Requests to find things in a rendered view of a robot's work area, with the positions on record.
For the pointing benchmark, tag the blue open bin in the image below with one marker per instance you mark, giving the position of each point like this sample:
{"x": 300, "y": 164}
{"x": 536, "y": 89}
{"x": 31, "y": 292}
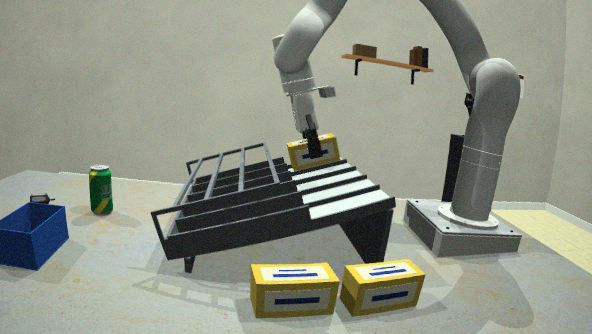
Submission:
{"x": 23, "y": 246}

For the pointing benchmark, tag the yellow butter carton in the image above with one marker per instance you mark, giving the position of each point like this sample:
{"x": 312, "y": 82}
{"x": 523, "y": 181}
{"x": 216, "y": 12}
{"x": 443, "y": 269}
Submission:
{"x": 300, "y": 154}
{"x": 293, "y": 290}
{"x": 381, "y": 287}

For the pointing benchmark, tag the green drink can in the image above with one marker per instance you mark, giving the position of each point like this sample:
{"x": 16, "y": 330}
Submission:
{"x": 100, "y": 187}

